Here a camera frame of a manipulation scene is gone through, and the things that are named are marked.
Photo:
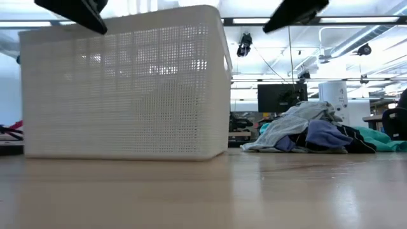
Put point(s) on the purple garment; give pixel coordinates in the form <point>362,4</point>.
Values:
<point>324,133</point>

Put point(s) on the black round ceiling device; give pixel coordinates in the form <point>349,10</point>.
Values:
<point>364,50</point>

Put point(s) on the black office chair base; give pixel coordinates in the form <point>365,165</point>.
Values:
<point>395,124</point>

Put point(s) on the light grey garment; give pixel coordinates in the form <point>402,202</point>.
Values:
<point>311,109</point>

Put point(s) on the teal garment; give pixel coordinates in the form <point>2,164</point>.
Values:
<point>378,140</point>

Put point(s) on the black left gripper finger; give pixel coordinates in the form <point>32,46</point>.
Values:
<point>76,9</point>

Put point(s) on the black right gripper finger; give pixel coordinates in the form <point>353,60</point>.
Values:
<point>295,12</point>

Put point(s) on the white tall cylinder appliance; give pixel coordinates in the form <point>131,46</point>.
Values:
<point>332,95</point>

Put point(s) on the black ceiling-hung camera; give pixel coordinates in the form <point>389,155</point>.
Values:
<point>245,44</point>

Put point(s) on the black monitor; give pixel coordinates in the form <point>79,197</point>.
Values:
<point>273,98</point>

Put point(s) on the white perforated plastic laundry basket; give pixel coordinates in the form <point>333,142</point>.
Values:
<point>127,111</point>

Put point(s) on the grey heather garment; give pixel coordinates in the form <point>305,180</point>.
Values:
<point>280,130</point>

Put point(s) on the black striped garment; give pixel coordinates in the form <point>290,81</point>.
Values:
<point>359,143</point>

